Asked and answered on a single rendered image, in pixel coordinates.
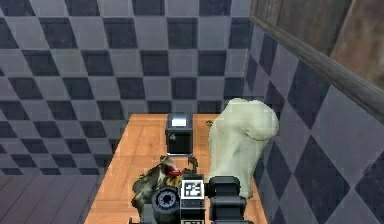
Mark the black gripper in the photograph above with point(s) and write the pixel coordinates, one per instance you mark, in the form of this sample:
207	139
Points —
165	201

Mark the black box with white top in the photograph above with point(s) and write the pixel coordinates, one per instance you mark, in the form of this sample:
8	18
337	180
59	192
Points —
179	136

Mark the orange wooden table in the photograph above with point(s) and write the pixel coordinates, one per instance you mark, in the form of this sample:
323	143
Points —
133	160

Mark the brown wooden framed window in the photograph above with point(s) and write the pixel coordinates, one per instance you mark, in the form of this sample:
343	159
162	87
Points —
326	40

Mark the cream white cloth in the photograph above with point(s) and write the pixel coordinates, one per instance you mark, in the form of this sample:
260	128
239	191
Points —
235	146

